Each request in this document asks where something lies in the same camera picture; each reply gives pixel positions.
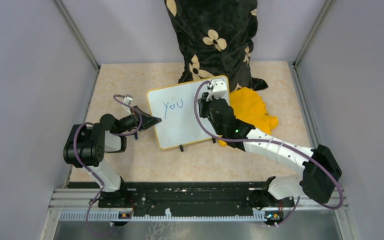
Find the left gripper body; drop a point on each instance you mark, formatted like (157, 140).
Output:
(129, 122)

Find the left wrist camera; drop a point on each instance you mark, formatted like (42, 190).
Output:
(127, 99)

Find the black floral blanket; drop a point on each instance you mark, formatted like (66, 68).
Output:
(215, 37)

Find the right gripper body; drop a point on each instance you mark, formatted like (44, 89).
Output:
(205, 112)

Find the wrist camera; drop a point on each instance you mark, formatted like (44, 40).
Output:
(217, 89)
(127, 99)

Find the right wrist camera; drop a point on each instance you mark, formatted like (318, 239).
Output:
(217, 89)

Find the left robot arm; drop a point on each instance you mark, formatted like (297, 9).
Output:
(86, 147)

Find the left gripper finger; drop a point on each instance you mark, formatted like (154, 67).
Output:
(145, 116)
(146, 124)

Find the yellow t-shirt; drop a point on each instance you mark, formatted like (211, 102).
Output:
(248, 106)

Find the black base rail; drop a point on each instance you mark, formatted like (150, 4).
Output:
(193, 199)

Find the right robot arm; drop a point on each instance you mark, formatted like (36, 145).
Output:
(317, 171)

